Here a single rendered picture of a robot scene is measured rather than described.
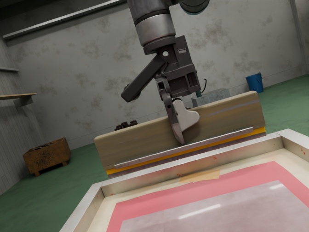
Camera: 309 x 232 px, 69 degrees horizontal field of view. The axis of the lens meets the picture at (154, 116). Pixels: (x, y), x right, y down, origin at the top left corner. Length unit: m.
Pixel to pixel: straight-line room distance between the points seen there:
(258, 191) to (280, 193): 0.04
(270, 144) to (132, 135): 0.37
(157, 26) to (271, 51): 7.80
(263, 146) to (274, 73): 7.58
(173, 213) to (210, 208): 0.08
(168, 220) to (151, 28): 0.37
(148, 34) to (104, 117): 6.87
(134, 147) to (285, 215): 0.30
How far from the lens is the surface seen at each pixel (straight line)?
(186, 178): 0.63
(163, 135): 0.48
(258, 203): 0.48
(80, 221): 0.56
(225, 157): 0.64
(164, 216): 0.51
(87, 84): 7.32
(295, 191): 0.51
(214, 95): 6.46
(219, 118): 0.48
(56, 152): 5.82
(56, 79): 7.61
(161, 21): 0.46
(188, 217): 0.48
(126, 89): 0.47
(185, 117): 0.46
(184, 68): 0.45
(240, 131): 0.49
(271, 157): 0.64
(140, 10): 0.47
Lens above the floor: 1.22
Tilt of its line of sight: 8 degrees down
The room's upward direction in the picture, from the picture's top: 18 degrees counter-clockwise
